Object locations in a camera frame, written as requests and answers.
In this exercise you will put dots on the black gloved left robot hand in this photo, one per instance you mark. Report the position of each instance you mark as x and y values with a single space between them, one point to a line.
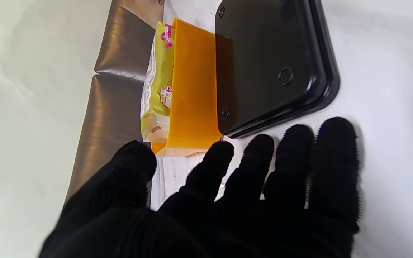
210 208

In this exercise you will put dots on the orange plastic tissue box cover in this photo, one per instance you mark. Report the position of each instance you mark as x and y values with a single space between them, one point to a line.
192 89

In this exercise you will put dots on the gold tissue pack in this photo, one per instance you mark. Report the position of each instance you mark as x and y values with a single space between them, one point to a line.
158 86

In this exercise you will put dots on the black tissue box base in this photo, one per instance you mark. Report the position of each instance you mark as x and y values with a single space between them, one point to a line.
274 64

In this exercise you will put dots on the brown leather sofa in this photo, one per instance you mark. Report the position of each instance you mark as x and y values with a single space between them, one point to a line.
120 89

